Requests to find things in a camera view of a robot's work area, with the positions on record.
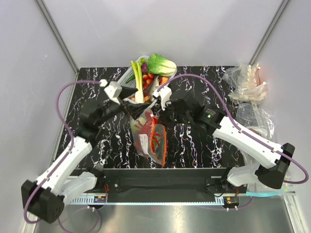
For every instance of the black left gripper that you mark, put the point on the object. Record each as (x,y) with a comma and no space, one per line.
(134,110)

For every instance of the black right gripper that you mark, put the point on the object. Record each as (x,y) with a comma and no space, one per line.
(164,121)

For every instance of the round green cabbage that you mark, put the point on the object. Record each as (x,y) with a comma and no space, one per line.
(136,124)

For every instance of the red toy lobster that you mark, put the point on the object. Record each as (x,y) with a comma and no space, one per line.
(147,133)

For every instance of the clear zip bag orange zipper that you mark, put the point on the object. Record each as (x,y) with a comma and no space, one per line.
(159,155)

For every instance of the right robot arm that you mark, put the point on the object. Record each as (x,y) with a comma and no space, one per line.
(271,159)

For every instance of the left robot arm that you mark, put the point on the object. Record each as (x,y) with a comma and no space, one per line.
(46,197)

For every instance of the teal zip bag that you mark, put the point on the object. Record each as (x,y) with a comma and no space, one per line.
(266,194)

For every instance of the white plastic basket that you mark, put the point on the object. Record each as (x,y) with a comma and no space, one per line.
(132,84)

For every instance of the green chili pepper toy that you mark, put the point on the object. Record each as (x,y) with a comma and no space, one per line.
(130,79)

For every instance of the red lychee cluster toy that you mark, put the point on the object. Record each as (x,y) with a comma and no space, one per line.
(147,79)

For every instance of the grey toy fish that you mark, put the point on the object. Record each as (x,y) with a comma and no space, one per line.
(153,86)

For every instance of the green leek toy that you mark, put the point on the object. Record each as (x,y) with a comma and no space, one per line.
(139,97)

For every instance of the orange carrot piece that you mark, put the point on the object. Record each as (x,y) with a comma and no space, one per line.
(163,80)

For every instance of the purple onion toy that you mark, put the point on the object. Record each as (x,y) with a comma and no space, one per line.
(144,68)

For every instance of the napa cabbage toy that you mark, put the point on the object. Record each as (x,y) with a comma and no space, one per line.
(159,65)

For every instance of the pile of clear bags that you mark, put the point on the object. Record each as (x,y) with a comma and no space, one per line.
(249,92)

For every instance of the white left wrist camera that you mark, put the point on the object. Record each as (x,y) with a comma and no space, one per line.
(113,90)

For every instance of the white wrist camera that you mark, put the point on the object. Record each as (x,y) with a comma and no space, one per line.
(161,96)
(113,90)

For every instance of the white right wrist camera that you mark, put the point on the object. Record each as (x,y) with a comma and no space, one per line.
(161,96)

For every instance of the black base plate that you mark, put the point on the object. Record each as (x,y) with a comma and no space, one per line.
(200,179)

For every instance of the white slotted cable duct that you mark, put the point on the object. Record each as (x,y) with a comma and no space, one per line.
(136,200)

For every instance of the aluminium frame post left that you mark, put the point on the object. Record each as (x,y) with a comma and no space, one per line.
(57,35)

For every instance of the aluminium frame post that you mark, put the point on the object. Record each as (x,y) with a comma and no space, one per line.
(57,35)
(269,31)

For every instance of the aluminium frame post right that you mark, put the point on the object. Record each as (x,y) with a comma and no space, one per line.
(269,31)

